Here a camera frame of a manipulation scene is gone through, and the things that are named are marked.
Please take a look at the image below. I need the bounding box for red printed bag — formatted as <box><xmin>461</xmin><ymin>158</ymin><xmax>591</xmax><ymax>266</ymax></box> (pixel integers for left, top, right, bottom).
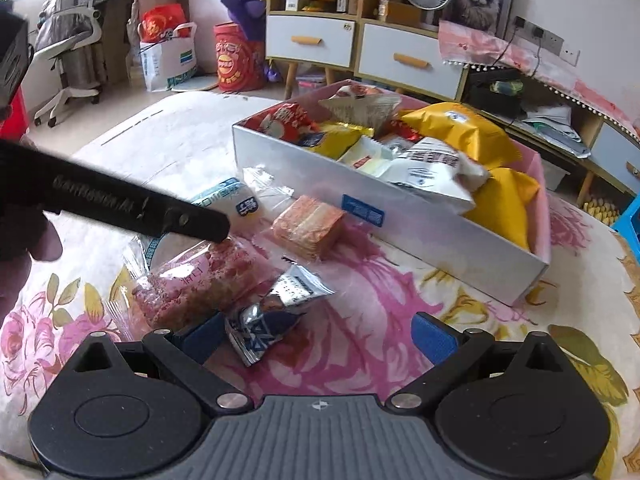
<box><xmin>214</xmin><ymin>22</ymin><xmax>266</xmax><ymax>92</ymax></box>

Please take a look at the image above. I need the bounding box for small yellow snack packet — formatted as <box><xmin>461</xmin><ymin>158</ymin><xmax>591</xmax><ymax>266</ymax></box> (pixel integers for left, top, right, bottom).
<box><xmin>302</xmin><ymin>121</ymin><xmax>375</xmax><ymax>157</ymax></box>

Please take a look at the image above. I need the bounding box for small white red-label packet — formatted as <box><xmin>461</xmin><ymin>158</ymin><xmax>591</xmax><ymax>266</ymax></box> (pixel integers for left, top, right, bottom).
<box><xmin>337</xmin><ymin>136</ymin><xmax>396</xmax><ymax>177</ymax></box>

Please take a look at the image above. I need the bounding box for red gift bag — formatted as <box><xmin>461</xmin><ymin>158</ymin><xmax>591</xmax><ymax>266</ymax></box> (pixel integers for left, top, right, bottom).
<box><xmin>140</xmin><ymin>4</ymin><xmax>186</xmax><ymax>43</ymax></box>

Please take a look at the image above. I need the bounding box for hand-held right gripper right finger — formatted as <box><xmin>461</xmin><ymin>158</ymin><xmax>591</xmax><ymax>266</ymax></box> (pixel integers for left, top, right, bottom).
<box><xmin>385</xmin><ymin>312</ymin><xmax>568</xmax><ymax>411</ymax></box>

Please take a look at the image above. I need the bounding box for pink cardboard box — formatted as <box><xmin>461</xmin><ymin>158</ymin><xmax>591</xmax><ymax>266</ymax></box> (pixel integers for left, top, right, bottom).
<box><xmin>231</xmin><ymin>79</ymin><xmax>552</xmax><ymax>307</ymax></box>

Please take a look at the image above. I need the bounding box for blue and silver snack packet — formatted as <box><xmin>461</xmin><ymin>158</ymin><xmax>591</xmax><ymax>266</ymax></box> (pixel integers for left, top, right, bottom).
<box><xmin>224</xmin><ymin>302</ymin><xmax>307</xmax><ymax>367</ymax></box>

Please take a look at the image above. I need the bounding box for blue plastic stool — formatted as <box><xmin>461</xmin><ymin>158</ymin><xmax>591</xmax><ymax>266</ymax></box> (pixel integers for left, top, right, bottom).
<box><xmin>612</xmin><ymin>200</ymin><xmax>640</xmax><ymax>241</ymax></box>

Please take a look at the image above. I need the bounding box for white and blue snack packet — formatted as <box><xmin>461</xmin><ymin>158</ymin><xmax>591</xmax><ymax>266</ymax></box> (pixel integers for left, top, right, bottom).
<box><xmin>190</xmin><ymin>176</ymin><xmax>266</xmax><ymax>233</ymax></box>

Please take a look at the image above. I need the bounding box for grey office chair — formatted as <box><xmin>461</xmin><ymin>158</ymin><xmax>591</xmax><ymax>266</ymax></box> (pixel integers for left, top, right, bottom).
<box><xmin>32</xmin><ymin>0</ymin><xmax>106</xmax><ymax>128</ymax></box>

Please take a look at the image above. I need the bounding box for large white snack bag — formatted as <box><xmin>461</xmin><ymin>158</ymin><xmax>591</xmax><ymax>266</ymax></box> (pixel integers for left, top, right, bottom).
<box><xmin>380</xmin><ymin>136</ymin><xmax>491</xmax><ymax>215</ymax></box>

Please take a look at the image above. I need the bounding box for dark red snack packet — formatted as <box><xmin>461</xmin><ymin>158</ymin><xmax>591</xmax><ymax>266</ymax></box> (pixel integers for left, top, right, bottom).
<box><xmin>377</xmin><ymin>120</ymin><xmax>423</xmax><ymax>143</ymax></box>

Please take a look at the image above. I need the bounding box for white and red snack bag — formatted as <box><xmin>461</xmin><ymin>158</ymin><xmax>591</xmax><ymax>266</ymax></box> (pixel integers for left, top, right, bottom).
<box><xmin>319</xmin><ymin>85</ymin><xmax>401</xmax><ymax>131</ymax></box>

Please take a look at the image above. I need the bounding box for low wooden cabinet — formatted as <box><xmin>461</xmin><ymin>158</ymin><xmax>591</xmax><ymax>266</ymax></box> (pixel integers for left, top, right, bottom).
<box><xmin>356</xmin><ymin>0</ymin><xmax>640</xmax><ymax>206</ymax></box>

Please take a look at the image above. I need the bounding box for bright red snack packet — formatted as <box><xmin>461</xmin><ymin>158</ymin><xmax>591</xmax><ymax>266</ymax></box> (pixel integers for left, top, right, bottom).
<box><xmin>243</xmin><ymin>101</ymin><xmax>321</xmax><ymax>147</ymax></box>

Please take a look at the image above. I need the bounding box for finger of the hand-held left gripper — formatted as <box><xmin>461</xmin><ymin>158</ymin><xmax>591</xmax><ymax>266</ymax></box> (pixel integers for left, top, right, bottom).
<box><xmin>150</xmin><ymin>192</ymin><xmax>232</xmax><ymax>243</ymax></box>

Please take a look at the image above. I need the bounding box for white shopping bag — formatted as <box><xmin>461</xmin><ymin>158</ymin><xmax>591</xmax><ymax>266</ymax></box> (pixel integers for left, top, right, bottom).
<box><xmin>139</xmin><ymin>22</ymin><xmax>198</xmax><ymax>93</ymax></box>

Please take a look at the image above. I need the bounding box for white wall socket panel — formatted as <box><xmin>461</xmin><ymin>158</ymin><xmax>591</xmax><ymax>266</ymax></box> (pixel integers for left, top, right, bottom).
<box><xmin>512</xmin><ymin>16</ymin><xmax>581</xmax><ymax>66</ymax></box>

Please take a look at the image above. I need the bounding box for large plain yellow chip bag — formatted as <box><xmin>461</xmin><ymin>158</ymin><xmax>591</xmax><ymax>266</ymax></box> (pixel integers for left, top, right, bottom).
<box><xmin>462</xmin><ymin>166</ymin><xmax>542</xmax><ymax>251</ymax></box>

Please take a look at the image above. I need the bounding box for shelf cabinet drawer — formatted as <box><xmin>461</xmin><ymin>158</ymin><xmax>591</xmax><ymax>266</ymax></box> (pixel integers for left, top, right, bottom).
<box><xmin>265</xmin><ymin>14</ymin><xmax>357</xmax><ymax>68</ymax></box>

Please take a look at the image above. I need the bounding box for yellow egg tray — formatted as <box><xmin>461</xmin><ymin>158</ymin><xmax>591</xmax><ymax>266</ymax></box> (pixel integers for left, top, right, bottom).
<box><xmin>582</xmin><ymin>195</ymin><xmax>623</xmax><ymax>228</ymax></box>

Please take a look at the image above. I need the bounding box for small grey cabinet drawer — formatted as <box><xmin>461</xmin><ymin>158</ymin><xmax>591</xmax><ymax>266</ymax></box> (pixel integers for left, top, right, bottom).
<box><xmin>595</xmin><ymin>122</ymin><xmax>640</xmax><ymax>196</ymax></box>

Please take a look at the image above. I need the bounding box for large printed yellow chip bag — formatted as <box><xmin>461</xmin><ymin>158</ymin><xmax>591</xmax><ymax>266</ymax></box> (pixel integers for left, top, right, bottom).
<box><xmin>400</xmin><ymin>102</ymin><xmax>523</xmax><ymax>168</ymax></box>

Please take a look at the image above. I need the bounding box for silver dotted snack packet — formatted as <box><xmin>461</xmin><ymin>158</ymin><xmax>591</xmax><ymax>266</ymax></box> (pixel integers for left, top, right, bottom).
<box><xmin>270</xmin><ymin>262</ymin><xmax>337</xmax><ymax>313</ymax></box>

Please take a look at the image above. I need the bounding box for pile of folded cloths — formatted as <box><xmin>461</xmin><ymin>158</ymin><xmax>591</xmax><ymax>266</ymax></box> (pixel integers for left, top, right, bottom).
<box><xmin>520</xmin><ymin>105</ymin><xmax>591</xmax><ymax>158</ymax></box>

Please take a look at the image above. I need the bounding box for clear orange wafer packet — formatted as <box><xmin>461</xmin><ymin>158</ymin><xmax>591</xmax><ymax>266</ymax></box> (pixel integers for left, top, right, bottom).
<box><xmin>243</xmin><ymin>165</ymin><xmax>368</xmax><ymax>263</ymax></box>

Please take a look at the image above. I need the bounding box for pink fringed cloth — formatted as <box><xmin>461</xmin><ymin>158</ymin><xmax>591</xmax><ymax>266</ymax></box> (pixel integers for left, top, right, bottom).
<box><xmin>437</xmin><ymin>20</ymin><xmax>640</xmax><ymax>133</ymax></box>

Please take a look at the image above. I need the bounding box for wide grey cabinet drawer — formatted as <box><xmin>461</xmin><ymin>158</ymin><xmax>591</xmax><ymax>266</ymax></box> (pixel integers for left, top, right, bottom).
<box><xmin>357</xmin><ymin>22</ymin><xmax>466</xmax><ymax>101</ymax></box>

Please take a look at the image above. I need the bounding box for person's left hand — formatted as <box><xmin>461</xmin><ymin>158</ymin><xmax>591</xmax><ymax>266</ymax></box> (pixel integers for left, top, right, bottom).
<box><xmin>0</xmin><ymin>210</ymin><xmax>63</xmax><ymax>321</ymax></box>

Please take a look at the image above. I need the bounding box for black bag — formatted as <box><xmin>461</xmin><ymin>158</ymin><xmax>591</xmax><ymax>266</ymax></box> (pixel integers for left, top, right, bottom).
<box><xmin>467</xmin><ymin>67</ymin><xmax>526</xmax><ymax>116</ymax></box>

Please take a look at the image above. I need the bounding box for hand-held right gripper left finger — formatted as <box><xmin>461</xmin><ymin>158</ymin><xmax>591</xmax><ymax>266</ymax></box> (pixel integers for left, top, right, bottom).
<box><xmin>75</xmin><ymin>310</ymin><xmax>256</xmax><ymax>413</ymax></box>

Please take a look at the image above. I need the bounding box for pink cake packet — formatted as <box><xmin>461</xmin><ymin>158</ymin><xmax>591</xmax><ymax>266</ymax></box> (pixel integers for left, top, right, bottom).
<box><xmin>122</xmin><ymin>237</ymin><xmax>283</xmax><ymax>341</ymax></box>

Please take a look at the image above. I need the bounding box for brown cardboard box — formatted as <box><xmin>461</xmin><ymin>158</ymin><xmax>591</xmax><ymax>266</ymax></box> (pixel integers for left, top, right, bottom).
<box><xmin>377</xmin><ymin>0</ymin><xmax>406</xmax><ymax>22</ymax></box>

